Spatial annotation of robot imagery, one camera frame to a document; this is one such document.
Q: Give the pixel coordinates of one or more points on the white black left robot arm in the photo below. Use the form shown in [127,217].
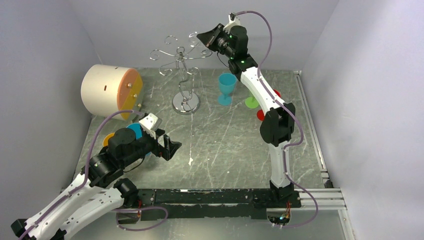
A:
[98,188]

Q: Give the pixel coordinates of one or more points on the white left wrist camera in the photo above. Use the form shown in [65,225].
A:
[150,123]

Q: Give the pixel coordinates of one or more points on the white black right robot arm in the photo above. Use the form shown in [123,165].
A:
[278,125]

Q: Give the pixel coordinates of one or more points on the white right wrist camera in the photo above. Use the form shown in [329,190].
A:
[233,20]

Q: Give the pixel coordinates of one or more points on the light blue plastic goblet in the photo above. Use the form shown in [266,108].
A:
[226,84]

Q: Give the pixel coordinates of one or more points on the aluminium extrusion rail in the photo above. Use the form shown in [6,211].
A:
[326,198]

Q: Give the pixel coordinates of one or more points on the blue plastic wine glass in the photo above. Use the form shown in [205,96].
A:
[136,129]

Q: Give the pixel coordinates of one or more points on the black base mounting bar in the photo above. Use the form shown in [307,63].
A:
[210,203]

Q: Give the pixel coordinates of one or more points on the round cream drawer box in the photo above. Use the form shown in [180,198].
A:
[106,89]

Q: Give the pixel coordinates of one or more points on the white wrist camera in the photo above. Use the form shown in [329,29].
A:
[150,123]
[233,20]

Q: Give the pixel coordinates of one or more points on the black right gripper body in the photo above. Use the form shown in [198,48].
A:
[221,43]

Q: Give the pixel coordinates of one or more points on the clear wine glass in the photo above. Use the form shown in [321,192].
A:
[197,47]

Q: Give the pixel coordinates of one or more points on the orange plastic wine glass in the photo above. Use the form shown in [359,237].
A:
[105,141]

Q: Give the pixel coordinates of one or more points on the red plastic wine glass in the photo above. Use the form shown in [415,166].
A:
[260,114]

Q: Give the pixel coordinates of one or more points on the chrome wire wine glass rack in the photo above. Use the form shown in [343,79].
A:
[186,101]

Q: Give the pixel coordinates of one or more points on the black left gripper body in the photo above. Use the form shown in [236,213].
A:
[146,143]

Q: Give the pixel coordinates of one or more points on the green plastic wine glass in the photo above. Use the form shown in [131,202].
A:
[251,102]

